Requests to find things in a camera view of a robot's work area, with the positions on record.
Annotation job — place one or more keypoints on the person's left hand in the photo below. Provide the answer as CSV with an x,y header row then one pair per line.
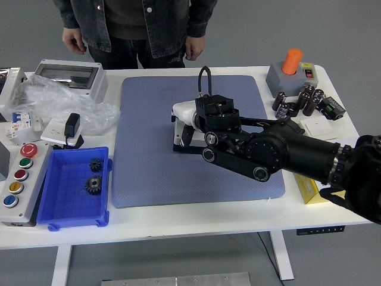
x,y
195,46

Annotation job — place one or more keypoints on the person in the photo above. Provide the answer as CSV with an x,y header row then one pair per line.
x,y
131,26

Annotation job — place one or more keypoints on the white wall socket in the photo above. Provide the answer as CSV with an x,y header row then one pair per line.
x,y
52,131

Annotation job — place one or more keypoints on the person's left forearm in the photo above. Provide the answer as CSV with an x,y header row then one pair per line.
x,y
202,18

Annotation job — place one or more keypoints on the orange cylinder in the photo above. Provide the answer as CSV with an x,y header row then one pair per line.
x,y
291,61

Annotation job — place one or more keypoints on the grey switch box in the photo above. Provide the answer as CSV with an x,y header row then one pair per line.
x,y
282,82

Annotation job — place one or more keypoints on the yellow and white cardboard box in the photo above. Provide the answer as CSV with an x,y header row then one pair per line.
x,y
308,190

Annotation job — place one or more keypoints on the grey four-button control box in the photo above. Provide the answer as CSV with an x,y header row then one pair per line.
x,y
177,132

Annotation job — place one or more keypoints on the grey-blue table mat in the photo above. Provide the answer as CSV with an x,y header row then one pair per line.
x,y
149,178

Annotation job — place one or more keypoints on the grey enclosure with clear lid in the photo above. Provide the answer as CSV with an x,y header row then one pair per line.
x,y
68,74

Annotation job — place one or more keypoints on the clear plastic bag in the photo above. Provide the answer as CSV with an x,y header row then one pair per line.
x,y
59,101

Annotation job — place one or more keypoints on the large black gear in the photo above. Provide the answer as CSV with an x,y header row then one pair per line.
x,y
93,185

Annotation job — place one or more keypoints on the small black gear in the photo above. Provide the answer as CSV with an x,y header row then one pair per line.
x,y
96,165

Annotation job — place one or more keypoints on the black module with green terminal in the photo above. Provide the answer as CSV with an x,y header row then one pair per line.
x,y
332,108

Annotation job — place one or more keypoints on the black power adapter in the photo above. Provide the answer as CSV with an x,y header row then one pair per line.
x,y
72,125

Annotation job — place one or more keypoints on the white circuit breaker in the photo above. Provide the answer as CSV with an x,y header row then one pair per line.
x,y
21,119

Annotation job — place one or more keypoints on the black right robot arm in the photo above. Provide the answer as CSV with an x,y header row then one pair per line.
x,y
297,152

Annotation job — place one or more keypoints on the white wall switch panel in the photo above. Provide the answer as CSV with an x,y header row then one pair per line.
x,y
320,128

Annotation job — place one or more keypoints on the person's right hand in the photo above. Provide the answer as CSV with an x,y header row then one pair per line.
x,y
73,38

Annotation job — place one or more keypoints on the grey metal floor plate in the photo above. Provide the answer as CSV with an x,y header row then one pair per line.
x,y
178,280

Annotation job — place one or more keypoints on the blue plastic bin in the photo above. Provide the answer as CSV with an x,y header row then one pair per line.
x,y
65,205

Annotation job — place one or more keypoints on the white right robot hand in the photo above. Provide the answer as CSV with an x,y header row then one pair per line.
x,y
184,111

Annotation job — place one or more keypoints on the white equipment box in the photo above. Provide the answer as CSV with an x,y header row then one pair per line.
x,y
12,86

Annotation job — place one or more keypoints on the person's right forearm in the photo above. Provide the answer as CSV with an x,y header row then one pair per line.
x,y
67,13

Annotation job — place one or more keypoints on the grey five-button control box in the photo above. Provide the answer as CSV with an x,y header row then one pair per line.
x,y
32,190

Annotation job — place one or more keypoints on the white table leg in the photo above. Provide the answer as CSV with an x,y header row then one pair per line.
x,y
61,265
282,256

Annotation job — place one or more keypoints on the grey metal box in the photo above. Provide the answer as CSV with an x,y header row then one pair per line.
x,y
3,161

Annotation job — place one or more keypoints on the black table height controller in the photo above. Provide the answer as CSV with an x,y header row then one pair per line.
x,y
320,230

